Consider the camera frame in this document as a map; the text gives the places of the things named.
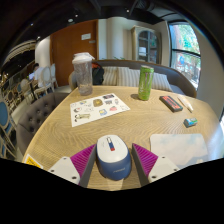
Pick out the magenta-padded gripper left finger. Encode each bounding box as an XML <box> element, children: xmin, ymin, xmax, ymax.
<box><xmin>48</xmin><ymin>143</ymin><xmax>98</xmax><ymax>188</ymax></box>

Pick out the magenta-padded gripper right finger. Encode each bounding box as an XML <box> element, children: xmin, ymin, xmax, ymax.
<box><xmin>131</xmin><ymin>143</ymin><xmax>181</xmax><ymax>188</ymax></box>

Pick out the white and blue computer mouse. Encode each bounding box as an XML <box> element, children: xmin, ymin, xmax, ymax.
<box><xmin>95</xmin><ymin>134</ymin><xmax>133</xmax><ymax>182</ymax></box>

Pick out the pale blue mouse pad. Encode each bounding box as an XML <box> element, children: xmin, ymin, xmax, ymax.
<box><xmin>149</xmin><ymin>133</ymin><xmax>209</xmax><ymax>169</ymax></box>

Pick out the yellow card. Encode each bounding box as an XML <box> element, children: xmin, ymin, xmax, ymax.
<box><xmin>22</xmin><ymin>153</ymin><xmax>44</xmax><ymax>170</ymax></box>

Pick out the small blue green pack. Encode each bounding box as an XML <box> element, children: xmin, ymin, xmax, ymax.
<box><xmin>183</xmin><ymin>117</ymin><xmax>198</xmax><ymax>128</ymax></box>

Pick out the grey tufted armchair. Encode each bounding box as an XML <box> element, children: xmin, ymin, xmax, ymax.
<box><xmin>15</xmin><ymin>91</ymin><xmax>69</xmax><ymax>156</ymax></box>

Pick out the white sticker sheet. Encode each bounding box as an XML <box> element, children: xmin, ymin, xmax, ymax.
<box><xmin>69</xmin><ymin>92</ymin><xmax>131</xmax><ymax>128</ymax></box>

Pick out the black and red flat box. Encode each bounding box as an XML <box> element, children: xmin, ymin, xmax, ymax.
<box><xmin>158</xmin><ymin>95</ymin><xmax>184</xmax><ymax>113</ymax></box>

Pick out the blue upholstered chair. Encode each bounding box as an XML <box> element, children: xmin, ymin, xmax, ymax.
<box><xmin>0</xmin><ymin>99</ymin><xmax>18</xmax><ymax>159</ymax></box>

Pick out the green drink can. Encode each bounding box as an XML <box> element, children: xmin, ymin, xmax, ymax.
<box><xmin>137</xmin><ymin>64</ymin><xmax>155</xmax><ymax>101</ymax></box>

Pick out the striped cushion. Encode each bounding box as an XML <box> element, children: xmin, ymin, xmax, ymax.
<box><xmin>116</xmin><ymin>67</ymin><xmax>141</xmax><ymax>88</ymax></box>
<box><xmin>151</xmin><ymin>71</ymin><xmax>173</xmax><ymax>93</ymax></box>
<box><xmin>101</xmin><ymin>66</ymin><xmax>118</xmax><ymax>87</ymax></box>

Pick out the grey curved sofa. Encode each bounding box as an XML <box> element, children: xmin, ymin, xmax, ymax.
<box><xmin>68</xmin><ymin>59</ymin><xmax>198</xmax><ymax>98</ymax></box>

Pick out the group of white chairs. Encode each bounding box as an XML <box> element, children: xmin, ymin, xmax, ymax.
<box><xmin>33</xmin><ymin>63</ymin><xmax>59</xmax><ymax>98</ymax></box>

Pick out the clear shaker bottle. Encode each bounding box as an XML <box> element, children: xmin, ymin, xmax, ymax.
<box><xmin>71</xmin><ymin>51</ymin><xmax>96</xmax><ymax>97</ymax></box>

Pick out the black backpack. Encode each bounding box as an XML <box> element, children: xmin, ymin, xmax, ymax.
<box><xmin>91</xmin><ymin>61</ymin><xmax>105</xmax><ymax>86</ymax></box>

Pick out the person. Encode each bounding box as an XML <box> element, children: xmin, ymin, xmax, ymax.
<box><xmin>28</xmin><ymin>62</ymin><xmax>44</xmax><ymax>83</ymax></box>

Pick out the black-framed window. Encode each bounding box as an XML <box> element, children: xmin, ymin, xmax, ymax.
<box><xmin>168</xmin><ymin>21</ymin><xmax>203</xmax><ymax>89</ymax></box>

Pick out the brown wooden door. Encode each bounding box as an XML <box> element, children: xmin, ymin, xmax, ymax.
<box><xmin>49</xmin><ymin>19</ymin><xmax>99</xmax><ymax>88</ymax></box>

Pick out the cream glass-door cabinet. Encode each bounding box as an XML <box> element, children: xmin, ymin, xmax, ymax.
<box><xmin>130</xmin><ymin>25</ymin><xmax>160</xmax><ymax>65</ymax></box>

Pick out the white door sign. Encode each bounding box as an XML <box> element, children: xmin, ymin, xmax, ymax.
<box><xmin>80</xmin><ymin>32</ymin><xmax>92</xmax><ymax>41</ymax></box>

